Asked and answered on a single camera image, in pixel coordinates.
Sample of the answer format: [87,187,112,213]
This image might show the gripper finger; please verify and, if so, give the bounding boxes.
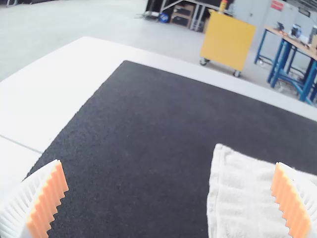
[0,159,69,238]
[270,162,317,238]

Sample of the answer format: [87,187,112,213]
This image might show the pale towel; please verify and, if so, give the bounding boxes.
[207,143,317,238]

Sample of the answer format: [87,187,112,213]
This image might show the black mat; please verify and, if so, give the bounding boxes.
[24,60,317,238]

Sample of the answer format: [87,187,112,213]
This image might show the blue metal workbench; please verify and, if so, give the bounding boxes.
[254,24,317,103]

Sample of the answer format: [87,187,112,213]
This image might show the yellow wheeled cart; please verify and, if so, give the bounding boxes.
[199,9,257,77]

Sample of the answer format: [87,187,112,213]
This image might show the grey metal frame table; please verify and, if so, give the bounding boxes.
[159,0,206,32]

